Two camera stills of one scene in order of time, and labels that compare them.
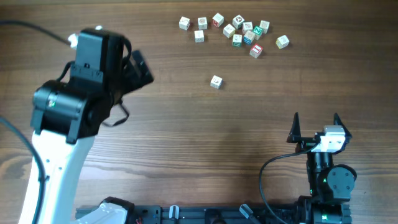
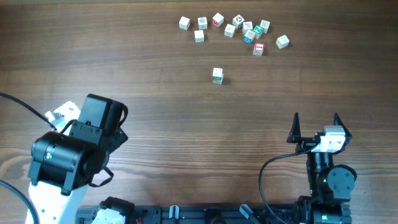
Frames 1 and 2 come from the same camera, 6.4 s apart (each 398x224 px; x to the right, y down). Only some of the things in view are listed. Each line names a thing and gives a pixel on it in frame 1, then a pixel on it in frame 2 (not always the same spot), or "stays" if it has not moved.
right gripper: (305, 143) stays
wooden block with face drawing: (202, 23) stays
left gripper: (131, 80) → (117, 140)
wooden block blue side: (249, 37) stays
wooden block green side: (237, 40) → (217, 74)
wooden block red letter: (217, 20) stays
